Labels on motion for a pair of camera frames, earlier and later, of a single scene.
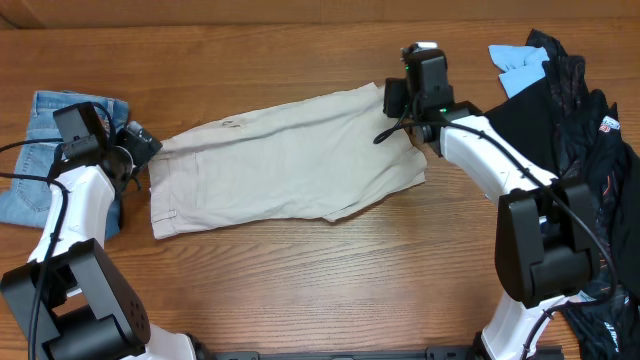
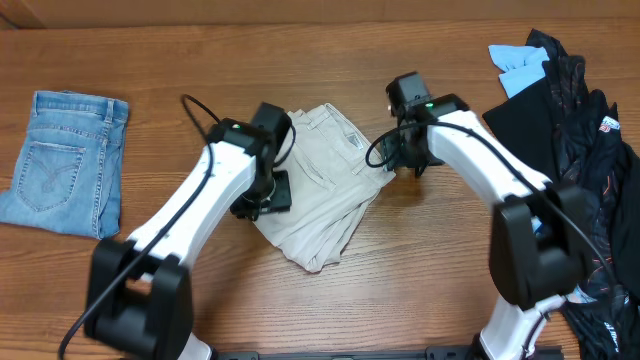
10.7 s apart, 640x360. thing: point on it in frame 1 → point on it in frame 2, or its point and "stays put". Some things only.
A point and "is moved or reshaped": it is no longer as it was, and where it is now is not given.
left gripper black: x=138 y=142 → x=281 y=201
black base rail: x=431 y=353 stays put
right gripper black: x=392 y=94 → x=389 y=149
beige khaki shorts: x=313 y=159 is moved or reshaped
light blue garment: x=522 y=65 stays put
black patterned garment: x=574 y=132 stays put
